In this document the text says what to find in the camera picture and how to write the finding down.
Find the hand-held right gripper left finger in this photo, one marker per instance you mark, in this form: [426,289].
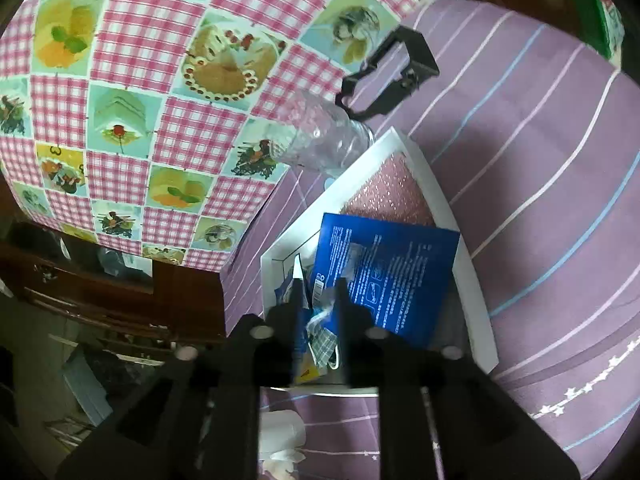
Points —
[299,312]

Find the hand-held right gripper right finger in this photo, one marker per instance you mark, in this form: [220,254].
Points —
[345,320]

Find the grey checked cloth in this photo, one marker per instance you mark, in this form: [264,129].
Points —
[325,345]

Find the blue packet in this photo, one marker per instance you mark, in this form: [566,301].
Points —
[400,280]

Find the white cardboard box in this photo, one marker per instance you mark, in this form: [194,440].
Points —
[470,300]

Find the pink glitter card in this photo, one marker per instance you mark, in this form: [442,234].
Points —
[390,195]

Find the black plastic clip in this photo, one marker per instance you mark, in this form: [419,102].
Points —
[420,55]

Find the pink checked printed tablecloth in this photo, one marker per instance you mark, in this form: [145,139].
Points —
[150,60]

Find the green and white carton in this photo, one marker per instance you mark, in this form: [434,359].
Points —
[597,15]

